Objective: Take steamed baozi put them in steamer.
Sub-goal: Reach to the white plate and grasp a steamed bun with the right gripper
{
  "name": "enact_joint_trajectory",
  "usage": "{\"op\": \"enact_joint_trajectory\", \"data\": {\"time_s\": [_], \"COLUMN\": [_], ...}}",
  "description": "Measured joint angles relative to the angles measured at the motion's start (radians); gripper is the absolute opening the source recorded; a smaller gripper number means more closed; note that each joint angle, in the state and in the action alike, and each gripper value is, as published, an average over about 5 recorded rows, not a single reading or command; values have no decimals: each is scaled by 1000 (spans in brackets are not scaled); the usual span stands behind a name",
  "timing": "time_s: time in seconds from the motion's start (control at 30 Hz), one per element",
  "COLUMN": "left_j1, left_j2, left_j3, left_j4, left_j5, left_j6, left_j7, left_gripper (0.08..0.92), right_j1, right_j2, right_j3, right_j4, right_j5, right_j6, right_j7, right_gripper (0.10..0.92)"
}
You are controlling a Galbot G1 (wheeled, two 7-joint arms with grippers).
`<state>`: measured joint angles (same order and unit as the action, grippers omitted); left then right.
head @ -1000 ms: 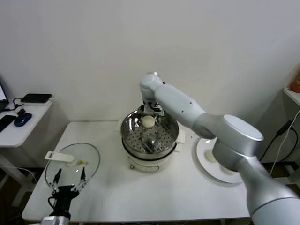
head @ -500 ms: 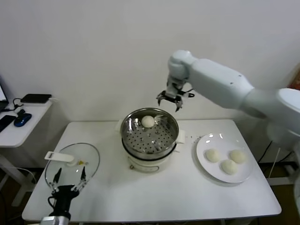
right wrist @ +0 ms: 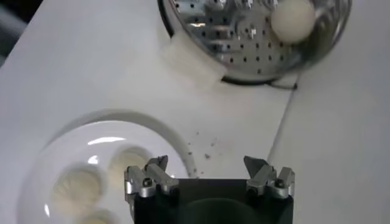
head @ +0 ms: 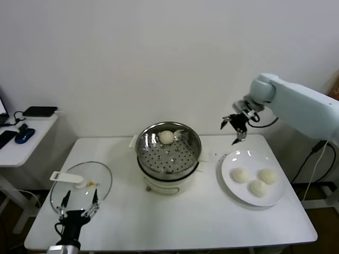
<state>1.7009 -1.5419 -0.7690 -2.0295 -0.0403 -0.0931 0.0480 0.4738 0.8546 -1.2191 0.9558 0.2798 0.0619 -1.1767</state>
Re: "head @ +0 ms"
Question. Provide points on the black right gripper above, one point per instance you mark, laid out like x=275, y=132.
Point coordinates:
x=240, y=121

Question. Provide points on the white steamed baozi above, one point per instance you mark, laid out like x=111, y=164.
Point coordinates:
x=258, y=188
x=240, y=175
x=166, y=137
x=268, y=176

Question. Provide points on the perforated steel steamer basket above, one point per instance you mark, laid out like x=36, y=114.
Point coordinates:
x=172, y=158

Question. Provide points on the white round plate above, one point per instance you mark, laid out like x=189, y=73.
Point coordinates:
x=238, y=158

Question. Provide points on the black smartphone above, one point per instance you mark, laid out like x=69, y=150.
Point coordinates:
x=6, y=137

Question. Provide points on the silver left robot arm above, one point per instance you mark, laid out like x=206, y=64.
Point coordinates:
x=63, y=249

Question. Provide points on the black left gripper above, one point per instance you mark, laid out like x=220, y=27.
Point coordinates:
x=71, y=219

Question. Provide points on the white electric cooker base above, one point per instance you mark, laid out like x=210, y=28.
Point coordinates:
x=164, y=188

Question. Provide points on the small black dongle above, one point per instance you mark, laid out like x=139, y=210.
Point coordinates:
x=23, y=127

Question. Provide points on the blue computer mouse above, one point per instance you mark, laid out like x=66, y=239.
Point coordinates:
x=25, y=135

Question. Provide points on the black flat box device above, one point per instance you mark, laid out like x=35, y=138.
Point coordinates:
x=39, y=111

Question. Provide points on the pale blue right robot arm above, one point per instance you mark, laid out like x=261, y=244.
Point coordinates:
x=296, y=105

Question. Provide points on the white side desk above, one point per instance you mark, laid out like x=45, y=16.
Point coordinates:
x=31, y=150

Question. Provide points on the black laptop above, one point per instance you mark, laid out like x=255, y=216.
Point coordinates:
x=2, y=105

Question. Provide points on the orange plastic bag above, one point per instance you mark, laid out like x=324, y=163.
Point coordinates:
x=335, y=90

